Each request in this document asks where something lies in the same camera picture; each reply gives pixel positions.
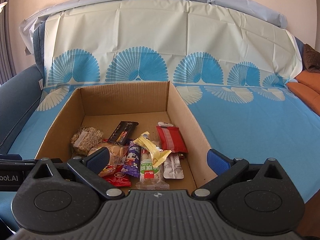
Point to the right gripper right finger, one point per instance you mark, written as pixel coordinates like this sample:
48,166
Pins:
227,171

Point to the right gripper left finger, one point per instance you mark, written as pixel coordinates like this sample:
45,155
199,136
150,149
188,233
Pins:
86,171

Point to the round puffed grain cake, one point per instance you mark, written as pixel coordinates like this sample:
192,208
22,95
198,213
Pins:
86,139

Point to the bag of small cookies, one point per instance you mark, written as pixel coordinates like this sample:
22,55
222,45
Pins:
110,157

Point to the black truffle snack bar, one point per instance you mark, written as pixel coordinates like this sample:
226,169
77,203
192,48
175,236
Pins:
122,133

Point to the silver stick sachet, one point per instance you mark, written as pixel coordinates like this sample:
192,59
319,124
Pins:
172,168

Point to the small red snack packet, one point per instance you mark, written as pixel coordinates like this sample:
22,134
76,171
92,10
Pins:
171,139

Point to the yellow snack bar packet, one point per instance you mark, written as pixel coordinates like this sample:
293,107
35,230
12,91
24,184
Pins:
158,155

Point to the red round-logo snack packet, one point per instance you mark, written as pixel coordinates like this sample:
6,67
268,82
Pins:
118,179

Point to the purple cartoon snack packet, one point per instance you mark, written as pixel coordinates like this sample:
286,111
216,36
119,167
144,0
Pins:
131,165

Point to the green white rice cracker packet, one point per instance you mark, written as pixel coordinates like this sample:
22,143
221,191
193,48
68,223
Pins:
150,178

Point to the brown cardboard box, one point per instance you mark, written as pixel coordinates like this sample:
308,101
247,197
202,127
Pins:
122,112

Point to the blue fan-pattern sofa cover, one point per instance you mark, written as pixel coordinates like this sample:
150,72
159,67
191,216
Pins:
230,68

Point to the grey curtain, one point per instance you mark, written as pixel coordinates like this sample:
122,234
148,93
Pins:
7,64

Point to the orange cushion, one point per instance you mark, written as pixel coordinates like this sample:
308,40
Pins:
307,88

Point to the brown cushion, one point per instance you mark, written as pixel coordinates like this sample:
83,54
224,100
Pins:
311,59

